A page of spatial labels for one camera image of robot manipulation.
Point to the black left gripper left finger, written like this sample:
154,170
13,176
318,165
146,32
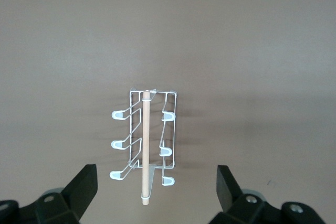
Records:
78,197

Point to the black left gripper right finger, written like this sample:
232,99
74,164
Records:
228,195

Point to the brown table cover mat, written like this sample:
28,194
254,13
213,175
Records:
78,51

